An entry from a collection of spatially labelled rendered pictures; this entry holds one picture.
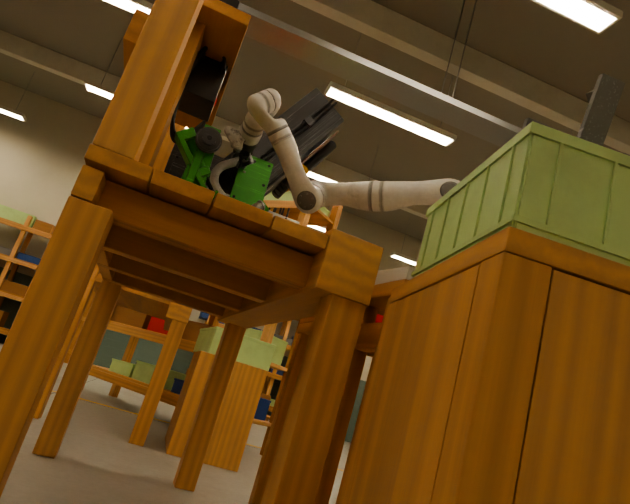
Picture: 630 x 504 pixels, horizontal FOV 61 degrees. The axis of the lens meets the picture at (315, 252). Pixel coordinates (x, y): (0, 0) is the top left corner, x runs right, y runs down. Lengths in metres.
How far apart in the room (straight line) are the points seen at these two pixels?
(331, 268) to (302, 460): 0.42
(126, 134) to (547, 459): 0.99
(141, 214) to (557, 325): 0.89
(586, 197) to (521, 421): 0.33
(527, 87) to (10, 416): 6.19
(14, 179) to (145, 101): 10.34
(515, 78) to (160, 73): 5.64
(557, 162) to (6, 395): 1.02
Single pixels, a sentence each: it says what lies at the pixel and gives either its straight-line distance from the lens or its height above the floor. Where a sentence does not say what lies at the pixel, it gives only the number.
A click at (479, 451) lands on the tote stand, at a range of 0.70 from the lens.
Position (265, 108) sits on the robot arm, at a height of 1.26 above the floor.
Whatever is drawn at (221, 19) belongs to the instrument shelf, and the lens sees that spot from 1.79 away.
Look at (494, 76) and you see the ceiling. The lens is 6.52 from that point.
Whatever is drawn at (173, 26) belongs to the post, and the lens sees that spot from 1.37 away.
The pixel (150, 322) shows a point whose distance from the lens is 5.47.
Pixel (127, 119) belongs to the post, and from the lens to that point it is 1.26.
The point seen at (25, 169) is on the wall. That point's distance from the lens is 11.60.
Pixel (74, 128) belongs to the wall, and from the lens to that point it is 11.76.
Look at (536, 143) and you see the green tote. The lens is 0.84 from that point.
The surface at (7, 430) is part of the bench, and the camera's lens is 1.19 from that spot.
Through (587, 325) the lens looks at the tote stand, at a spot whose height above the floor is 0.69.
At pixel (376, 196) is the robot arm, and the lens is 1.60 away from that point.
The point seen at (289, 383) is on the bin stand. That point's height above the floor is 0.55.
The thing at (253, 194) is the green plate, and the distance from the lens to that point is 1.90.
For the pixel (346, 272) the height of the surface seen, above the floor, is 0.81.
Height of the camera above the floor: 0.50
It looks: 15 degrees up
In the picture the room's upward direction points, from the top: 17 degrees clockwise
